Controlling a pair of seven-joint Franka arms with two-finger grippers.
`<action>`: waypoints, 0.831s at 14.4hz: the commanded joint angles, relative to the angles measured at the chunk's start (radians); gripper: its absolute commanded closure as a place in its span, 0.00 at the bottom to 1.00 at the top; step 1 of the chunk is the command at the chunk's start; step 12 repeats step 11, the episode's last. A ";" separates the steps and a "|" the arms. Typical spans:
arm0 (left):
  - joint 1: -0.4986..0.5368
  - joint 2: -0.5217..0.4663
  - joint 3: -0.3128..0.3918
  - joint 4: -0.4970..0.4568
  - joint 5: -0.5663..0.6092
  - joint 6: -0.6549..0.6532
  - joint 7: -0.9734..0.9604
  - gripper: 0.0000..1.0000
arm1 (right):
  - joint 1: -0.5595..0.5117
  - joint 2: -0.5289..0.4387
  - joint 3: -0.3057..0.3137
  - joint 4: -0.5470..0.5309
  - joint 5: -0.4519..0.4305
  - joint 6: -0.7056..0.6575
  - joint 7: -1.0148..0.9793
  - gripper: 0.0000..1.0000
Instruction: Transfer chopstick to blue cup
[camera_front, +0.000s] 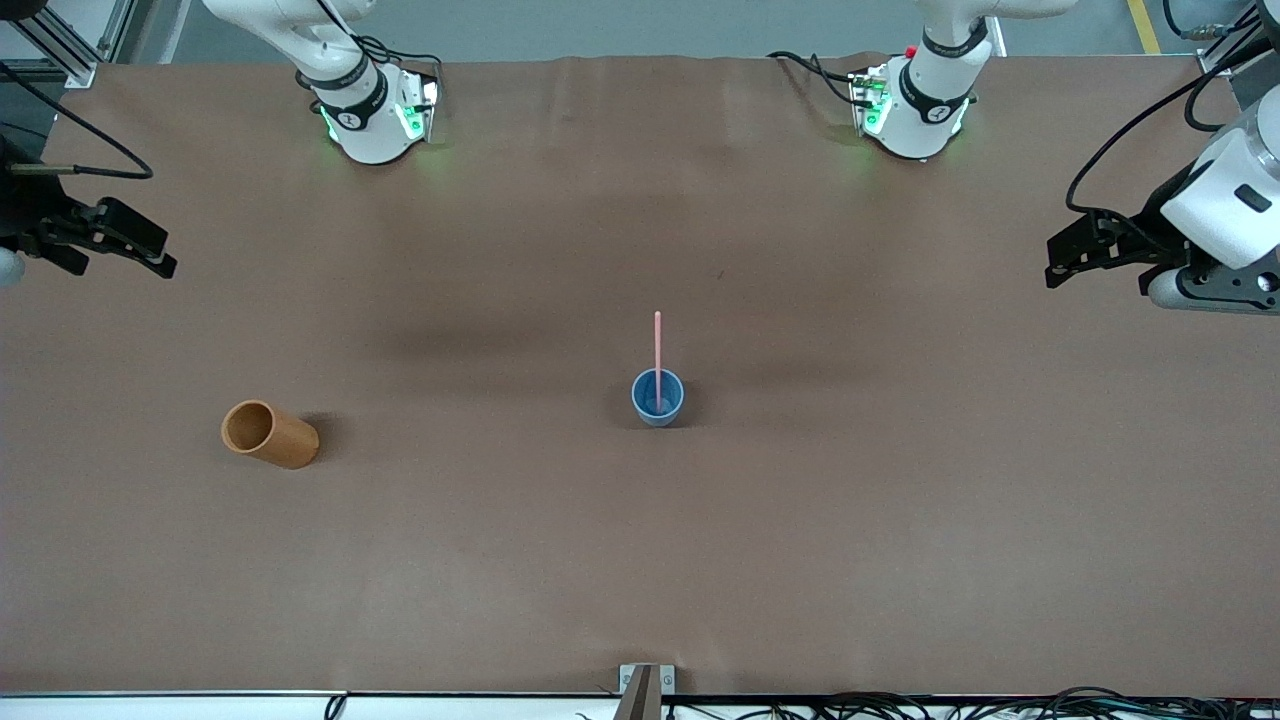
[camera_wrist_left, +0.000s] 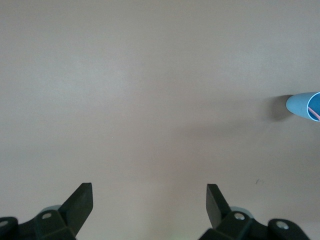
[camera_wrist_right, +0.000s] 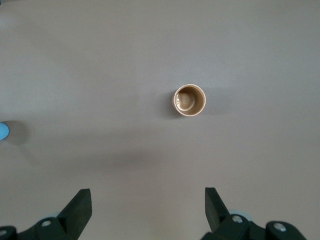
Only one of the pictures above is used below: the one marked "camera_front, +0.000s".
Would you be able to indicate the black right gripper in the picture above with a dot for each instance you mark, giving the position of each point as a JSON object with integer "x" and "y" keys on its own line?
{"x": 28, "y": 217}

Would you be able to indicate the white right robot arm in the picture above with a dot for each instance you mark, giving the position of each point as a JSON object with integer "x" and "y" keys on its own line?
{"x": 365, "y": 125}

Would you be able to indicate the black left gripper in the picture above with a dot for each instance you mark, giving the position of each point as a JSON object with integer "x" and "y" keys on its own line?
{"x": 1143, "y": 232}

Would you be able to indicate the blue plastic cup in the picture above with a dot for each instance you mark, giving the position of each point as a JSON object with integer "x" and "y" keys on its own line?
{"x": 645, "y": 410}

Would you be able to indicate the brown table mat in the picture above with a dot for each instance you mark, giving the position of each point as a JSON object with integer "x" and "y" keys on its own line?
{"x": 500, "y": 560}

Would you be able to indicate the pink chopstick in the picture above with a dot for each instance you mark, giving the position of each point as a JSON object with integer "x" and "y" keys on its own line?
{"x": 658, "y": 340}

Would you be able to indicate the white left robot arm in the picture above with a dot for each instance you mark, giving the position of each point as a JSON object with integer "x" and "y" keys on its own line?
{"x": 915, "y": 120}

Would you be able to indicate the brown cylindrical cup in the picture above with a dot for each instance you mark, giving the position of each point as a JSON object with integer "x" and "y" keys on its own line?
{"x": 285, "y": 440}

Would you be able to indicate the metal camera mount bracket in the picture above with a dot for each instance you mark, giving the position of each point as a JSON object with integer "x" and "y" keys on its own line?
{"x": 645, "y": 690}

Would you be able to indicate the grey metal frame block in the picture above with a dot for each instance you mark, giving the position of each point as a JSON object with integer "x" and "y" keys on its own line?
{"x": 1258, "y": 85}

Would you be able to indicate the aluminium frame profile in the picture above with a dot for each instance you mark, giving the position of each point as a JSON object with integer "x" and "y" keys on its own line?
{"x": 55, "y": 40}

